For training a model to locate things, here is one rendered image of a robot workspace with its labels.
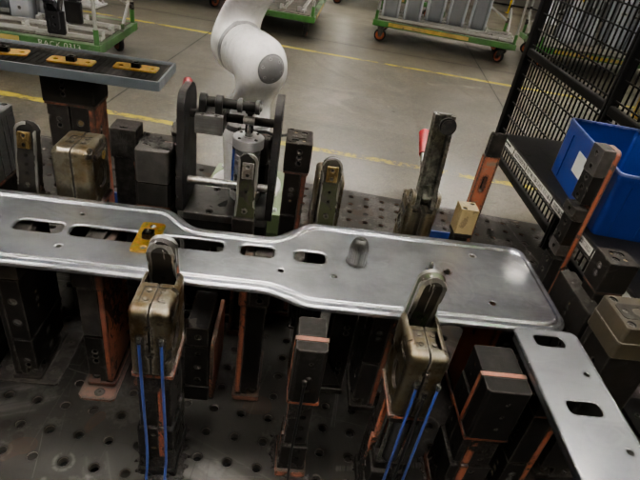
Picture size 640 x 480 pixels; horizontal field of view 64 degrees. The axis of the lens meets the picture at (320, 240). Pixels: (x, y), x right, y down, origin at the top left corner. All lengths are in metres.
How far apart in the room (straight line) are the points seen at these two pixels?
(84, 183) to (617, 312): 0.88
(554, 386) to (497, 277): 0.23
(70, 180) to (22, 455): 0.45
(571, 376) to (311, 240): 0.44
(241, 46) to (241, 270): 0.57
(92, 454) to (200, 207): 0.46
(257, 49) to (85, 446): 0.83
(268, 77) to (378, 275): 0.55
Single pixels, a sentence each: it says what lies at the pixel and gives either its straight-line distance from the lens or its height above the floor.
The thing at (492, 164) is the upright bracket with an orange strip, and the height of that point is 1.14.
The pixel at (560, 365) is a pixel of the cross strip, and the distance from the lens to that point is 0.81.
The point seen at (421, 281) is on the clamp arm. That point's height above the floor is 1.11.
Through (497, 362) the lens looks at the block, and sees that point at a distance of 0.80.
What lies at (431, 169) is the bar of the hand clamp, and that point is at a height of 1.12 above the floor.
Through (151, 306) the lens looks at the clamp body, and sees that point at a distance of 0.68.
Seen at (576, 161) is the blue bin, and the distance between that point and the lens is 1.25.
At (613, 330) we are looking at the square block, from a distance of 0.87.
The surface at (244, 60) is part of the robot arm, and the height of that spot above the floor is 1.18.
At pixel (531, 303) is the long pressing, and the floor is 1.00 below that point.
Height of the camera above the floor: 1.49
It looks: 33 degrees down
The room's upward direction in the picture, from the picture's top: 10 degrees clockwise
